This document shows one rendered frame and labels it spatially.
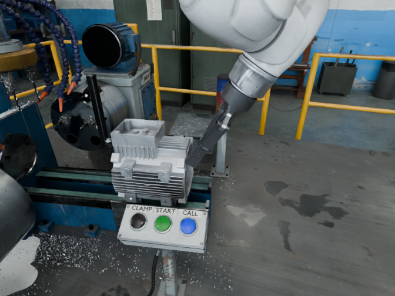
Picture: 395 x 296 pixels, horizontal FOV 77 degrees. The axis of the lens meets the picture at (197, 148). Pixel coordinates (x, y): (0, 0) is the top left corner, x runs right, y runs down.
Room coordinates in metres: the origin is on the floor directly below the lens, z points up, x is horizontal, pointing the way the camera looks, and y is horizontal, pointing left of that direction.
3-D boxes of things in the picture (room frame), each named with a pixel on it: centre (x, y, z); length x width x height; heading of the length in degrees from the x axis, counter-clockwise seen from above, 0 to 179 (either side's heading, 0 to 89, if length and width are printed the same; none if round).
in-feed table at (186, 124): (1.13, 0.00, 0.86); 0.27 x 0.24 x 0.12; 173
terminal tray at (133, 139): (0.62, 0.16, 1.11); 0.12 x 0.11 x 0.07; 82
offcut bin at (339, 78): (4.51, -2.51, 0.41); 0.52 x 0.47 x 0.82; 72
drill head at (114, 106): (0.99, 0.43, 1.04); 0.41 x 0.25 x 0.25; 173
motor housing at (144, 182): (0.61, 0.12, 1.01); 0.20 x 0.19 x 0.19; 82
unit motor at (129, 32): (1.29, 0.36, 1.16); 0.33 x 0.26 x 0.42; 173
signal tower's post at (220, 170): (0.89, -0.10, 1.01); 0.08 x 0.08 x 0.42; 83
